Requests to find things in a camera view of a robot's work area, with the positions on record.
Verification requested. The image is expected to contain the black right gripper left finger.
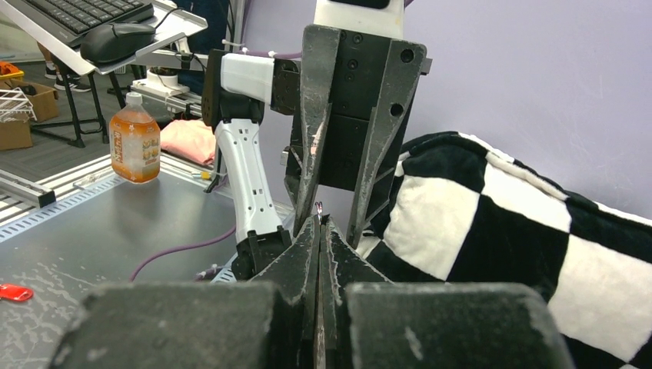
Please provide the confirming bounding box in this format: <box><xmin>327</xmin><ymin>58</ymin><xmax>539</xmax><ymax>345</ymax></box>
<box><xmin>48</xmin><ymin>217</ymin><xmax>320</xmax><ymax>368</ymax></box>

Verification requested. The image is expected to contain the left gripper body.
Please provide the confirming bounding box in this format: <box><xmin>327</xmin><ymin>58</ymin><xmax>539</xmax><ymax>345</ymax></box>
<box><xmin>270</xmin><ymin>28</ymin><xmax>434</xmax><ymax>208</ymax></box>

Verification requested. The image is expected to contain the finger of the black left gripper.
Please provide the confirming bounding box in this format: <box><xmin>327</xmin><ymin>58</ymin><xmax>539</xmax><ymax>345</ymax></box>
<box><xmin>347</xmin><ymin>39</ymin><xmax>427</xmax><ymax>248</ymax></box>
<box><xmin>293</xmin><ymin>24</ymin><xmax>340</xmax><ymax>235</ymax></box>

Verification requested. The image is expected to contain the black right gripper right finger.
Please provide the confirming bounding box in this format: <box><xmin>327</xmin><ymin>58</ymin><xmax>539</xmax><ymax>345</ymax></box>
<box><xmin>319</xmin><ymin>219</ymin><xmax>574</xmax><ymax>368</ymax></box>

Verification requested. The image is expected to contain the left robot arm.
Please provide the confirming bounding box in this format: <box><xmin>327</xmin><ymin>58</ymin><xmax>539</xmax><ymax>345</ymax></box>
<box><xmin>201</xmin><ymin>25</ymin><xmax>431</xmax><ymax>281</ymax></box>

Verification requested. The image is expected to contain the black white checkered pillow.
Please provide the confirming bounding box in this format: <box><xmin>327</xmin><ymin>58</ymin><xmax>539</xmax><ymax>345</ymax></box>
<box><xmin>357</xmin><ymin>131</ymin><xmax>651</xmax><ymax>368</ymax></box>

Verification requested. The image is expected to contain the pink folded cloth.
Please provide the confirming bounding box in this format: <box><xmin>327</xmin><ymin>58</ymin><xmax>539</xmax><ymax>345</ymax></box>
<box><xmin>160</xmin><ymin>120</ymin><xmax>216</xmax><ymax>165</ymax></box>

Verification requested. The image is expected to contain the orange drink bottle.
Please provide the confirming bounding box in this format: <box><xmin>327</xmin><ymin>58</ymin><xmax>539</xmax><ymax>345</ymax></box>
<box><xmin>108</xmin><ymin>92</ymin><xmax>161</xmax><ymax>184</ymax></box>

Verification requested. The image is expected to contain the black computer mouse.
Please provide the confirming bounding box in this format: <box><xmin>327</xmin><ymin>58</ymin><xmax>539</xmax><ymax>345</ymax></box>
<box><xmin>79</xmin><ymin>23</ymin><xmax>156</xmax><ymax>65</ymax></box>

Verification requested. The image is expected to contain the black keyboard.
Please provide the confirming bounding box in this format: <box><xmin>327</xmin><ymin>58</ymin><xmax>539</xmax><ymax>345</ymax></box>
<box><xmin>22</xmin><ymin>0</ymin><xmax>154</xmax><ymax>35</ymax></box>

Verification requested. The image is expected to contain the black stool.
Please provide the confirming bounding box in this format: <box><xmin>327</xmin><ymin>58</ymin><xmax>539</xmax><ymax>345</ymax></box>
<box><xmin>31</xmin><ymin>57</ymin><xmax>131</xmax><ymax>148</ymax></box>

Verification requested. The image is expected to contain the red spare key tag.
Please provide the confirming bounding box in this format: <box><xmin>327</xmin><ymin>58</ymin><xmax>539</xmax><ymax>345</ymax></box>
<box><xmin>0</xmin><ymin>284</ymin><xmax>34</xmax><ymax>303</ymax></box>

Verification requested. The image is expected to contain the cardboard box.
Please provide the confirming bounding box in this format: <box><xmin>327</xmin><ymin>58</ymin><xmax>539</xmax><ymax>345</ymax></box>
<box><xmin>1</xmin><ymin>79</ymin><xmax>59</xmax><ymax>151</ymax></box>

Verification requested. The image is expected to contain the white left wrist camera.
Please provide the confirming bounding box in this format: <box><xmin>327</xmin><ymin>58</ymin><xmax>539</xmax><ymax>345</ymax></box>
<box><xmin>313</xmin><ymin>0</ymin><xmax>405</xmax><ymax>39</ymax></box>

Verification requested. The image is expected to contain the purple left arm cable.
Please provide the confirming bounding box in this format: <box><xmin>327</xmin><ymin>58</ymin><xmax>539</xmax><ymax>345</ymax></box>
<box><xmin>128</xmin><ymin>226</ymin><xmax>238</xmax><ymax>284</ymax></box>

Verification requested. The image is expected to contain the white wire basket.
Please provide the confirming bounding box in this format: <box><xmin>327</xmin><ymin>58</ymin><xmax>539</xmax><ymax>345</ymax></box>
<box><xmin>1</xmin><ymin>88</ymin><xmax>36</xmax><ymax>123</ymax></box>

